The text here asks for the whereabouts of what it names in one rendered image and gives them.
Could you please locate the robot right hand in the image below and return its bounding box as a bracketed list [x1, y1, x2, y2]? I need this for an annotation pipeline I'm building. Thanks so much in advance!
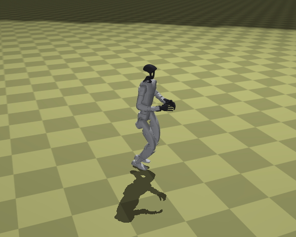
[156, 102, 174, 112]

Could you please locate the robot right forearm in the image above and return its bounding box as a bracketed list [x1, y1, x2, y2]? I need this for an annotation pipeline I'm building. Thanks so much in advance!
[138, 104, 160, 112]

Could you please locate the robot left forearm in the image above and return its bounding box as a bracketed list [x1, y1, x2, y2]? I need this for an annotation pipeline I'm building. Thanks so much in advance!
[155, 92, 165, 104]

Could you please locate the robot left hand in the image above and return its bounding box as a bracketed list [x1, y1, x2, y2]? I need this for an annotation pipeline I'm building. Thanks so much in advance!
[163, 98, 176, 110]

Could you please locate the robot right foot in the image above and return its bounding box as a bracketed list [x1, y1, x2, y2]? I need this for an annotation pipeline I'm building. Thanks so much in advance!
[131, 160, 148, 170]

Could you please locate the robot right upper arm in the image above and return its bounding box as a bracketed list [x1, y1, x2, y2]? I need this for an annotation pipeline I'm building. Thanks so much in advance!
[136, 84, 147, 110]

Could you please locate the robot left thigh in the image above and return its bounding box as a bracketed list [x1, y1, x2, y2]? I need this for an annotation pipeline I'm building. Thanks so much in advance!
[148, 111, 160, 144]

